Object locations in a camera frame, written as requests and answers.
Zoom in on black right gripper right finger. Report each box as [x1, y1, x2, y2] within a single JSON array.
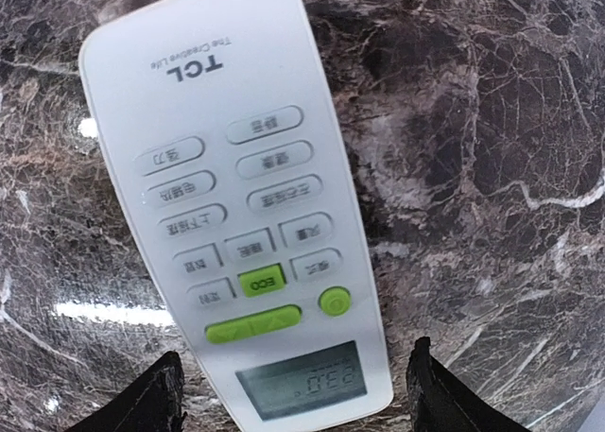
[[406, 337, 525, 432]]

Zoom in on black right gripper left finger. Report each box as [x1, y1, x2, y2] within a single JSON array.
[[67, 351, 185, 432]]

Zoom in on white TCL remote control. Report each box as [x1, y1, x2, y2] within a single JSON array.
[[78, 0, 393, 431]]

